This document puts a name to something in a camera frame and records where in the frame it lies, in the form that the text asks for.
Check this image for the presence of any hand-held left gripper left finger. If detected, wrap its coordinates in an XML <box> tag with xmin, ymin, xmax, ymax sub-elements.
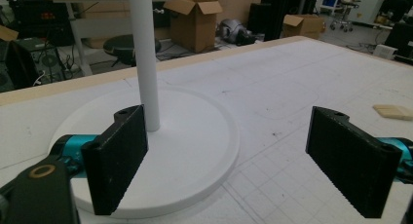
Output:
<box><xmin>81</xmin><ymin>104</ymin><xmax>149</xmax><ymax>216</ymax></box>

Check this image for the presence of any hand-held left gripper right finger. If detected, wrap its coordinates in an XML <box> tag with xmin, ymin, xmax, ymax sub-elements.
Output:
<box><xmin>305</xmin><ymin>105</ymin><xmax>403</xmax><ymax>219</ymax></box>

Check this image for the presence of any light wooden block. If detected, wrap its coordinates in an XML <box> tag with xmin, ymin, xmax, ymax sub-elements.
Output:
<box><xmin>372</xmin><ymin>104</ymin><xmax>413</xmax><ymax>122</ymax></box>

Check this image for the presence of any white stand with round base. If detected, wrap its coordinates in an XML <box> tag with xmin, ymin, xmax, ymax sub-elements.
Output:
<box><xmin>48</xmin><ymin>0</ymin><xmax>242</xmax><ymax>219</ymax></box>

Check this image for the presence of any black round stool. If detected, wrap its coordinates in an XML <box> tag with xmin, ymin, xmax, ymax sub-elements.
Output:
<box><xmin>102</xmin><ymin>34</ymin><xmax>162</xmax><ymax>68</ymax></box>

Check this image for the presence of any white power box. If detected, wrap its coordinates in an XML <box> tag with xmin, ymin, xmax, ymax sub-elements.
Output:
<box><xmin>372</xmin><ymin>44</ymin><xmax>399</xmax><ymax>60</ymax></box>

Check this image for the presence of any black computer case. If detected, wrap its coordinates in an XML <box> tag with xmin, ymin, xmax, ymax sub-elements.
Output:
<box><xmin>5</xmin><ymin>37</ymin><xmax>66</xmax><ymax>90</ymax></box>

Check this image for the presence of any white desk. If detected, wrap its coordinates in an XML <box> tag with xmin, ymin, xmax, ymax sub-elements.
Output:
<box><xmin>43</xmin><ymin>0</ymin><xmax>183</xmax><ymax>78</ymax></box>

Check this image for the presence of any small cardboard box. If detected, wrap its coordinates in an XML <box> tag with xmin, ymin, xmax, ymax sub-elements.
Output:
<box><xmin>282</xmin><ymin>14</ymin><xmax>326</xmax><ymax>40</ymax></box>

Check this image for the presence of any office chair with castors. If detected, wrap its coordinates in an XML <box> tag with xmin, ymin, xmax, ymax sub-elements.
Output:
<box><xmin>329</xmin><ymin>0</ymin><xmax>361</xmax><ymax>33</ymax></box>

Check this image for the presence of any open tall cardboard box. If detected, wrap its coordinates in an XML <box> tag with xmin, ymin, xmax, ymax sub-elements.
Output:
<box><xmin>164</xmin><ymin>0</ymin><xmax>224</xmax><ymax>54</ymax></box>

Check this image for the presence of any black equipment case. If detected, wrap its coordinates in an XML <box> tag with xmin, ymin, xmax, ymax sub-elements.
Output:
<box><xmin>7</xmin><ymin>0</ymin><xmax>76</xmax><ymax>47</ymax></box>

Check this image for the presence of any flat cardboard piece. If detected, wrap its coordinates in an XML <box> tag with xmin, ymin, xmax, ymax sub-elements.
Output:
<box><xmin>0</xmin><ymin>24</ymin><xmax>19</xmax><ymax>43</ymax></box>

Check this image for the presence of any black cabinet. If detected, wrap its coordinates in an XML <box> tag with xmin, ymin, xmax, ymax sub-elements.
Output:
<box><xmin>247</xmin><ymin>0</ymin><xmax>304</xmax><ymax>42</ymax></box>

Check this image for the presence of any grey helmet-like device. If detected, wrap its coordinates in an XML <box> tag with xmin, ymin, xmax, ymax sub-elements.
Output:
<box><xmin>217</xmin><ymin>19</ymin><xmax>257</xmax><ymax>47</ymax></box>

